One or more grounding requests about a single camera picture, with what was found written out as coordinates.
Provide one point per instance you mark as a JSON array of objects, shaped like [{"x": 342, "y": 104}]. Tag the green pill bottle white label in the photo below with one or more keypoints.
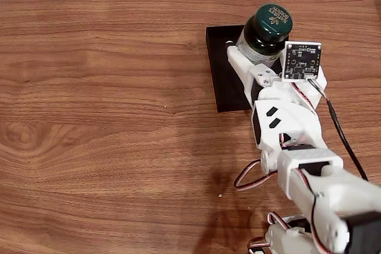
[{"x": 274, "y": 22}]

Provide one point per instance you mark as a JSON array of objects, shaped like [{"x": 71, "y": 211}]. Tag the shallow black cardboard box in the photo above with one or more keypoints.
[{"x": 220, "y": 81}]

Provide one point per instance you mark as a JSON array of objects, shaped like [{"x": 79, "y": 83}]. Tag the bare camera circuit board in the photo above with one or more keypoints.
[{"x": 300, "y": 60}]

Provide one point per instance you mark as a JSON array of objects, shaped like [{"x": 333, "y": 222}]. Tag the white printed camera mount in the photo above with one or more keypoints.
[{"x": 320, "y": 87}]

